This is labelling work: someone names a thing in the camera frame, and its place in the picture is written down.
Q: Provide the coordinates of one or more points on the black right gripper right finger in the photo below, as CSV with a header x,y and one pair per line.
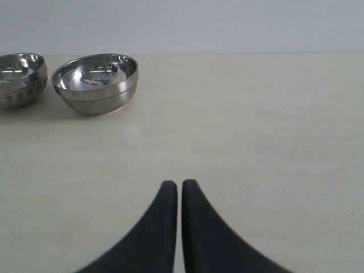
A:
x,y
210,244

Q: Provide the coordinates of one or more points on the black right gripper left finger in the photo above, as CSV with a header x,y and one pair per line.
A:
x,y
150,245

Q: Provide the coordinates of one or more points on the smooth stainless steel bowl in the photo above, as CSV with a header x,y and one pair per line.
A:
x,y
97,84

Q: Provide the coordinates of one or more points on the dimpled stainless steel bowl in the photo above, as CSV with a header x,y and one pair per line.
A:
x,y
24,77

